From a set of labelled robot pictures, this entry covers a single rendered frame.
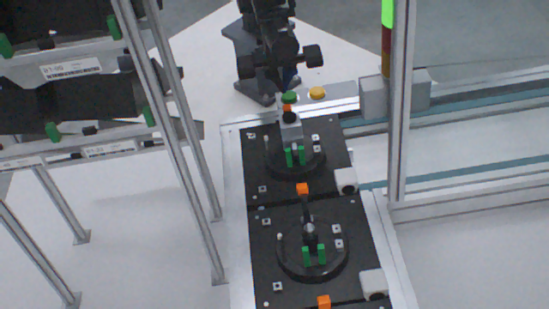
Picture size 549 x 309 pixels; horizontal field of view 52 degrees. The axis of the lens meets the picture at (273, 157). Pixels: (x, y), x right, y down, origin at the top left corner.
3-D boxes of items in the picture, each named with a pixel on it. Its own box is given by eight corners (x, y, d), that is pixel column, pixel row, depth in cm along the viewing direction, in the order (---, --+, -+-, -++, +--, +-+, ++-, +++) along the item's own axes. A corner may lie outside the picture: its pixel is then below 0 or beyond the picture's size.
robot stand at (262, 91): (268, 63, 169) (259, 5, 155) (303, 81, 161) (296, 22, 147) (232, 87, 163) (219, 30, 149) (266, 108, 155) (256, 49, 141)
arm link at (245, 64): (322, 34, 114) (316, 19, 118) (232, 50, 114) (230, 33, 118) (324, 67, 120) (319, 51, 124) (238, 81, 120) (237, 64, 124)
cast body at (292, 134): (280, 130, 124) (276, 107, 119) (300, 127, 124) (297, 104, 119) (285, 157, 118) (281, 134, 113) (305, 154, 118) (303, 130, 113)
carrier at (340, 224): (248, 217, 118) (238, 178, 109) (360, 199, 117) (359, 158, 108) (257, 322, 101) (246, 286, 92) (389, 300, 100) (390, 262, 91)
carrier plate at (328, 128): (240, 136, 135) (238, 129, 134) (337, 119, 135) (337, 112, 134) (247, 212, 119) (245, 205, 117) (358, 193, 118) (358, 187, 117)
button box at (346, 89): (277, 110, 148) (274, 92, 144) (355, 96, 148) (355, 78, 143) (280, 127, 143) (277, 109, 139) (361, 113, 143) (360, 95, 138)
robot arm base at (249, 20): (258, 16, 151) (255, -4, 147) (274, 24, 147) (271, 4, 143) (238, 28, 148) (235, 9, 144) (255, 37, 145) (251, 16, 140)
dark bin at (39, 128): (54, 93, 117) (45, 57, 115) (112, 89, 115) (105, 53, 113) (-28, 136, 91) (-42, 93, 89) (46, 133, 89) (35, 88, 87)
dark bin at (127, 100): (123, 81, 117) (117, 45, 114) (184, 77, 115) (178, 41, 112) (61, 121, 91) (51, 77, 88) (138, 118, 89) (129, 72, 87)
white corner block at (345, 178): (334, 181, 121) (333, 169, 119) (354, 178, 121) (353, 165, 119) (338, 197, 118) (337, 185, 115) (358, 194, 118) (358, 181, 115)
